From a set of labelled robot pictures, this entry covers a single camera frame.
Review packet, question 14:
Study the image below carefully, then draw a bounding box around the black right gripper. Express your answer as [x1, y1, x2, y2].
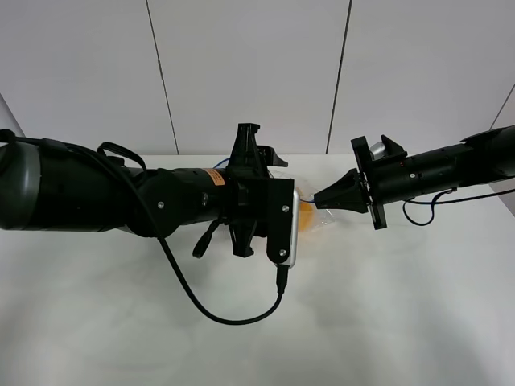
[314, 137, 387, 230]

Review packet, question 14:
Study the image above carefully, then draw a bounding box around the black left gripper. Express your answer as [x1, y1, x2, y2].
[223, 123, 295, 257]

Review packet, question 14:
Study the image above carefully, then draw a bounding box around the clear zip bag blue zipper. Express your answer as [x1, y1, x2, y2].
[268, 170, 334, 232]

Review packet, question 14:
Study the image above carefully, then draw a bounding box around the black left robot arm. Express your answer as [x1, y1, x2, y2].
[1, 123, 297, 265]

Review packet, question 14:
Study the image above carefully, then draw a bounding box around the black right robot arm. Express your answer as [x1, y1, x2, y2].
[314, 126, 514, 230]

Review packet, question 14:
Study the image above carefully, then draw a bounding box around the yellow pear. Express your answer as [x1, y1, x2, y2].
[299, 201, 317, 232]

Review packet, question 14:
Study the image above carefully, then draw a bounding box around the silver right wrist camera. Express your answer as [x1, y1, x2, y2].
[369, 135, 407, 161]

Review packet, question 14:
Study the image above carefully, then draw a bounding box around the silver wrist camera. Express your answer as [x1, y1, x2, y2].
[369, 135, 407, 161]
[267, 188, 300, 269]

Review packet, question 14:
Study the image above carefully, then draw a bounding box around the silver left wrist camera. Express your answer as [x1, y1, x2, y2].
[267, 188, 300, 269]

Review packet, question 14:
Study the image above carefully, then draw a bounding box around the black left camera cable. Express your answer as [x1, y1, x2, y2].
[39, 138, 290, 325]

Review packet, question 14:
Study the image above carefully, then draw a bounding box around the black camera cable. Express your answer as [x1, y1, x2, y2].
[39, 138, 290, 325]
[402, 187, 515, 226]

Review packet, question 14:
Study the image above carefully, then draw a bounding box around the black right camera cable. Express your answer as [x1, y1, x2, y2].
[402, 187, 515, 226]

